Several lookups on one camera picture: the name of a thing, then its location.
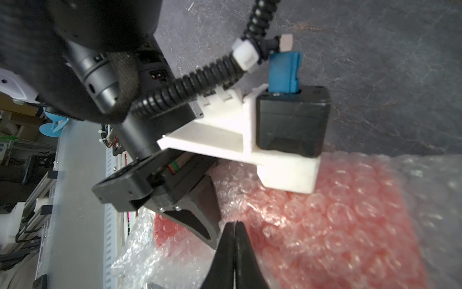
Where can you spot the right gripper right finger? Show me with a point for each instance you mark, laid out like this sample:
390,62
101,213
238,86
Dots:
247,271

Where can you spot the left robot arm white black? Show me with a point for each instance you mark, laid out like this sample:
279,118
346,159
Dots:
99,61

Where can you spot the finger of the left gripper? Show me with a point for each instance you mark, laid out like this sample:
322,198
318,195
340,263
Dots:
196,209

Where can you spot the clear bubble wrap sheet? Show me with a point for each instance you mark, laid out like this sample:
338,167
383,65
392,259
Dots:
432,193

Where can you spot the red plastic wine glass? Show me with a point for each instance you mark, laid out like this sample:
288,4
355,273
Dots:
352,232

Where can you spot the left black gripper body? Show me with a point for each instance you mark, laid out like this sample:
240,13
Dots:
151,182

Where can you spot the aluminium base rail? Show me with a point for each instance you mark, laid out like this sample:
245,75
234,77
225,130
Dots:
116,220

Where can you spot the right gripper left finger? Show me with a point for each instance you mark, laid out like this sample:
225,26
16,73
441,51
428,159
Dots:
222,271

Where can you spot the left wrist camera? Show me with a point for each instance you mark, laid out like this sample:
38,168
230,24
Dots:
279,127

